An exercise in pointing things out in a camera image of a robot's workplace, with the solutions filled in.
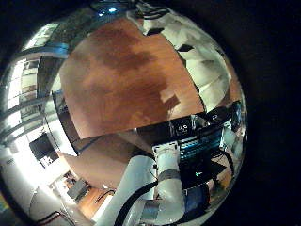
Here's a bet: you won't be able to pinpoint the grey office chair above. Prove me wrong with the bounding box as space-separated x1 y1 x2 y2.
66 178 90 202

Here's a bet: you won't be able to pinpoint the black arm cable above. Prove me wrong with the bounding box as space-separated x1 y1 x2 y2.
113 180 160 226

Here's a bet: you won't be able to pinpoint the black wall monitor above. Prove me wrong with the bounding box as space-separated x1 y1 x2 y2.
28 132 60 162

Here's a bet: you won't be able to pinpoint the device with blue light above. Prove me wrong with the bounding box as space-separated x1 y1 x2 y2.
90 1 139 19

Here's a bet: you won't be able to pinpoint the black cable bundle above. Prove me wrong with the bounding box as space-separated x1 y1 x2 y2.
137 7 172 21

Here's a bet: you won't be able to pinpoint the bright window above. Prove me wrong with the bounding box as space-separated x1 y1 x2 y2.
22 23 60 51

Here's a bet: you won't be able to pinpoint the black equipment rack blue lights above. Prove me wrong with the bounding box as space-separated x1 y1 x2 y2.
178 126 228 190

